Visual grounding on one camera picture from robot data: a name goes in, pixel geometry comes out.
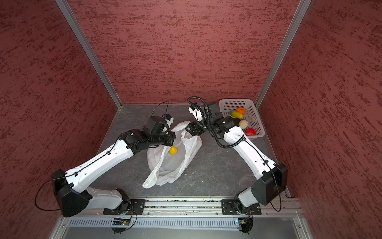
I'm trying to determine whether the red fruit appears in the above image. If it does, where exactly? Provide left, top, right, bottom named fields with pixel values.
left=245, top=128, right=257, bottom=136

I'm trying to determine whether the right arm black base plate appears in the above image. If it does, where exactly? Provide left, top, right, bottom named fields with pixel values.
left=221, top=199, right=262, bottom=216

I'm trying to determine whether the yellow fruit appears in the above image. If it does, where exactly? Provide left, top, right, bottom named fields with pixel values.
left=229, top=111, right=244, bottom=119

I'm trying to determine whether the beige ginger root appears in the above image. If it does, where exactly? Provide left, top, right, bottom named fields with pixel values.
left=239, top=119, right=249, bottom=129

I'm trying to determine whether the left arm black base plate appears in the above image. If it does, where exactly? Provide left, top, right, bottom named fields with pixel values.
left=103, top=199, right=146, bottom=216

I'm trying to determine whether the aluminium left corner post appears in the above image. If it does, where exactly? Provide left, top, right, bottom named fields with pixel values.
left=55, top=0, right=123, bottom=110

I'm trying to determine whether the white perforated plastic basket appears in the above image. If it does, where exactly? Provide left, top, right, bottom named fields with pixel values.
left=219, top=99, right=265, bottom=140

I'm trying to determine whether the white slotted cable duct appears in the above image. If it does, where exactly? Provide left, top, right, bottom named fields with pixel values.
left=68, top=217, right=239, bottom=230

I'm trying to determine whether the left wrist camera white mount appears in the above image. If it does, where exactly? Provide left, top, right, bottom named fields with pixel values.
left=162, top=114, right=174, bottom=130

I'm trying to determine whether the aluminium corner post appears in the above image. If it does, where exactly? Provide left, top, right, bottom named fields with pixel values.
left=55, top=0, right=123, bottom=110
left=255, top=0, right=311, bottom=109

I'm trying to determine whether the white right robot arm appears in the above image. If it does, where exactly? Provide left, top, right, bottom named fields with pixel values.
left=186, top=97, right=287, bottom=214

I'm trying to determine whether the white plastic bag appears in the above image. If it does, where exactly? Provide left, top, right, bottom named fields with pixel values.
left=142, top=121, right=202, bottom=189

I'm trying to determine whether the small yellow lemon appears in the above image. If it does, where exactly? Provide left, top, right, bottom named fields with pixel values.
left=168, top=146, right=178, bottom=155

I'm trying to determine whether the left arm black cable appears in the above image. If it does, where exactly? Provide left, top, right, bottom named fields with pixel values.
left=150, top=101, right=170, bottom=117

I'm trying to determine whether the black corrugated cable conduit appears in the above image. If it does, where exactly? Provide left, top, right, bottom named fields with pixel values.
left=187, top=96, right=246, bottom=149

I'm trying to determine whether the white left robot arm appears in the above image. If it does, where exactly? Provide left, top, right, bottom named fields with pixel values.
left=52, top=129, right=176, bottom=218

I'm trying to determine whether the aluminium right corner post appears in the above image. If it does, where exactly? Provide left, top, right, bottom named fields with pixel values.
left=255, top=0, right=311, bottom=109

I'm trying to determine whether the aluminium front mounting rail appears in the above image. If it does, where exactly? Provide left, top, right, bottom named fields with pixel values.
left=62, top=195, right=303, bottom=217

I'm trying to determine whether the orange fruit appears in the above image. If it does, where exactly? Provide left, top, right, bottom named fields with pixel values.
left=236, top=108, right=246, bottom=115

